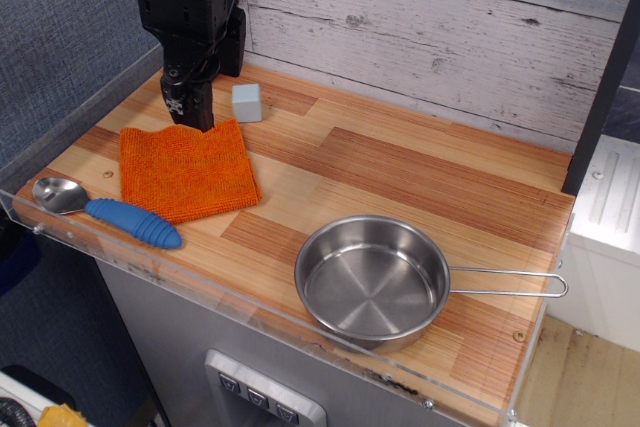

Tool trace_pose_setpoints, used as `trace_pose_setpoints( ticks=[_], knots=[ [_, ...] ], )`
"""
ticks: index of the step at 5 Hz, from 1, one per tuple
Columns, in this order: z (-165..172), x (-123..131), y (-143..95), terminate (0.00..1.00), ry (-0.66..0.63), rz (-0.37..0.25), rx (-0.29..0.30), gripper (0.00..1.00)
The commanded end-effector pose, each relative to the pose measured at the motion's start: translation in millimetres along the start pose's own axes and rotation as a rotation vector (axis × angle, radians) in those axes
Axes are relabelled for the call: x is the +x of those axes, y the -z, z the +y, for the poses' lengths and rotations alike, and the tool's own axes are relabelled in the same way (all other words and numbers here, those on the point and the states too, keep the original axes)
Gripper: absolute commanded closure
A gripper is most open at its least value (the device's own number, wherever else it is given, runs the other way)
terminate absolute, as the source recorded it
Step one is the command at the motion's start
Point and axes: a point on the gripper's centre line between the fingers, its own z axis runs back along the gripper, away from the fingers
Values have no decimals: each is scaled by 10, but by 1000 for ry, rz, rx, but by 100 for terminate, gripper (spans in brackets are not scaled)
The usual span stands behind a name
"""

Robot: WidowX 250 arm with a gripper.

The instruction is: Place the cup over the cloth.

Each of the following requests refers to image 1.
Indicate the white metal side cabinet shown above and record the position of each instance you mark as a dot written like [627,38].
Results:
[600,253]

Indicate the clear acrylic guard rail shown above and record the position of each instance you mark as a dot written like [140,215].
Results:
[494,206]

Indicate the silver dispenser button panel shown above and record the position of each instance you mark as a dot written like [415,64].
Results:
[262,392]

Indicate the metal spoon with blue handle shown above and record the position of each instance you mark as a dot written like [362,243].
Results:
[63,196]

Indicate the stainless steel pan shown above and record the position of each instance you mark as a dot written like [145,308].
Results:
[375,283]

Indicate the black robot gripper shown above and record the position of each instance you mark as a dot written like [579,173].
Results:
[189,31]

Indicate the pale blue-grey cup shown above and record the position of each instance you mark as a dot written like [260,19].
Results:
[247,103]

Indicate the orange woven cloth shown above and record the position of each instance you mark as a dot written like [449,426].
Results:
[183,174]

